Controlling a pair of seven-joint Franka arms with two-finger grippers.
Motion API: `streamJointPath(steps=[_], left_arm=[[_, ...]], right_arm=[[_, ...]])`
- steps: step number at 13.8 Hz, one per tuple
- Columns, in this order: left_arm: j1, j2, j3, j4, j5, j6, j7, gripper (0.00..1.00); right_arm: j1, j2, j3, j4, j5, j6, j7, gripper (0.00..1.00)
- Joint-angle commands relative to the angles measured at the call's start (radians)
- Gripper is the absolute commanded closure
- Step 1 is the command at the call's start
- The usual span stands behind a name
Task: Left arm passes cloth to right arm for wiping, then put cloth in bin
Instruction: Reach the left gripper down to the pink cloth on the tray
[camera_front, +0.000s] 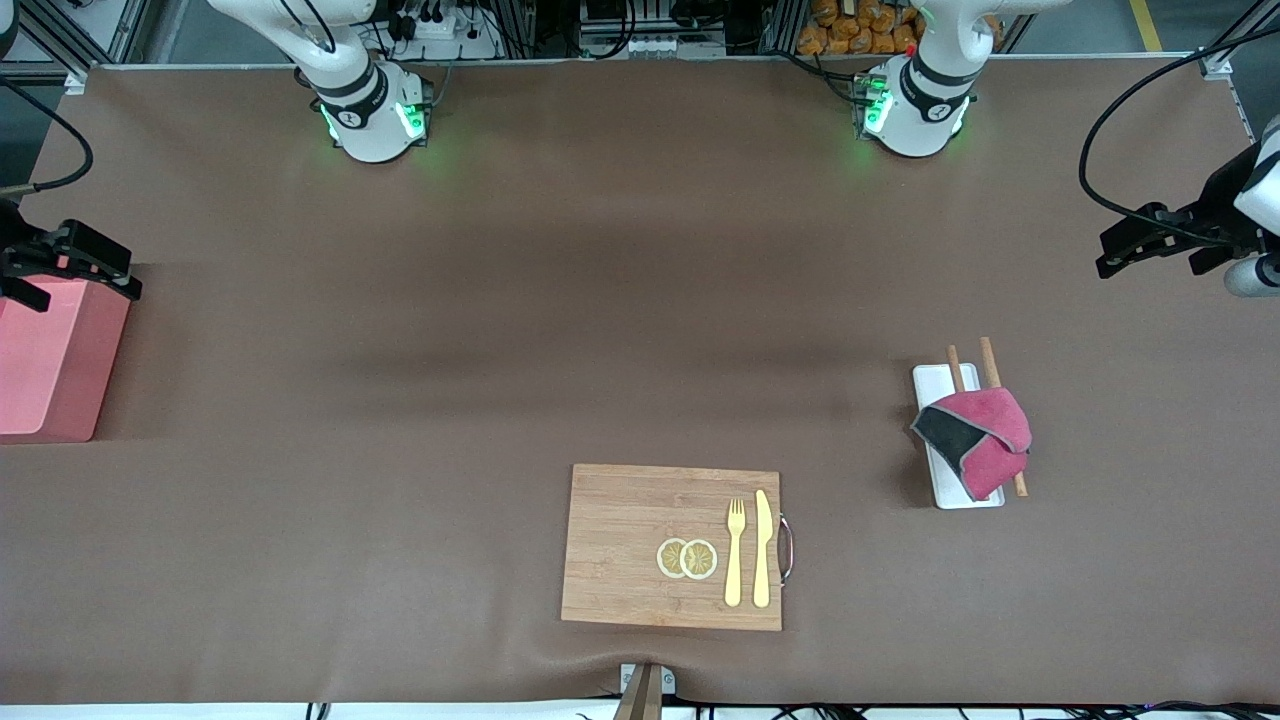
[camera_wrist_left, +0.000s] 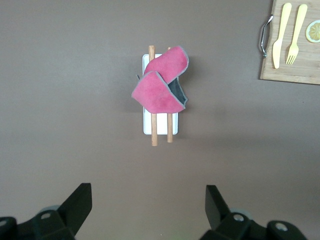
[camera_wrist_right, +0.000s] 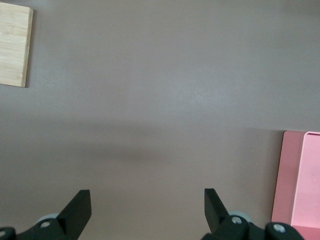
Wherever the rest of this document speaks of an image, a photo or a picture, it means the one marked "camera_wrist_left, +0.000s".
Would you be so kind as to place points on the yellow plastic fork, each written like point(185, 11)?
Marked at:
point(297, 30)

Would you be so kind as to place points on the white rectangular rack tray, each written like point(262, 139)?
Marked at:
point(161, 125)

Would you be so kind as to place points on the yellow plastic knife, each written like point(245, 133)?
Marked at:
point(276, 52)

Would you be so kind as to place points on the pink and grey cloth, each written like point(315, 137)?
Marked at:
point(155, 92)

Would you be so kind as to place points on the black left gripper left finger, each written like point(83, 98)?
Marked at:
point(72, 212)

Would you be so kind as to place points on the wooden rod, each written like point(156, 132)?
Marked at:
point(154, 130)

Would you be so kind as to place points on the lemon slice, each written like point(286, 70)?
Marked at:
point(314, 31)

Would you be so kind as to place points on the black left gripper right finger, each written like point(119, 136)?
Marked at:
point(220, 215)

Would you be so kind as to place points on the bamboo cutting board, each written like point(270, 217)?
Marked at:
point(300, 73)

